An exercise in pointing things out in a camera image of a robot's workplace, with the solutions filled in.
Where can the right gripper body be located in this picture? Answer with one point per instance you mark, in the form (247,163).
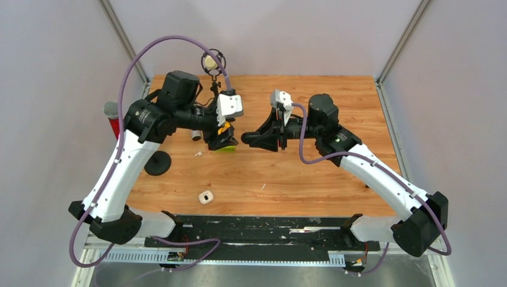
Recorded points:
(290,131)

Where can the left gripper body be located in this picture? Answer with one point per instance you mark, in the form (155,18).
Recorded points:
(211,136)

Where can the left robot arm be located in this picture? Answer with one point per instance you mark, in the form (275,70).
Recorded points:
(147,124)

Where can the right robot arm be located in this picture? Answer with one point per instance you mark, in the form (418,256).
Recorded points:
(420,217)

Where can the white earbud case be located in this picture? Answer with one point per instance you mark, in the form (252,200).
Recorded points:
(206,197)

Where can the yellow green triangle toy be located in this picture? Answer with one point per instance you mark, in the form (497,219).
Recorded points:
(226,148)

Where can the silver glitter microphone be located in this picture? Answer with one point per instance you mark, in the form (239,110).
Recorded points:
(196,135)

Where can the black tripod stand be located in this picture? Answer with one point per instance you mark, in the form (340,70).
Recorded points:
(215,89)

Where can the cream microphone in shockmount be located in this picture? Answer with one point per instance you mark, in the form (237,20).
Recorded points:
(209,65)

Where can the red glitter microphone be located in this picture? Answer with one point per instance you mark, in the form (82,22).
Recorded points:
(110,109)

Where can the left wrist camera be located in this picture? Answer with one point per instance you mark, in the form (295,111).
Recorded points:
(228,107)

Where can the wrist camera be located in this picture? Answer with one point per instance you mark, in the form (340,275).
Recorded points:
(281,100)
(228,107)

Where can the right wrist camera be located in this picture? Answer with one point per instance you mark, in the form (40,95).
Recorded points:
(281,100)

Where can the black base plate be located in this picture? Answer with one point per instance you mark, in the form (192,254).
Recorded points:
(265,238)

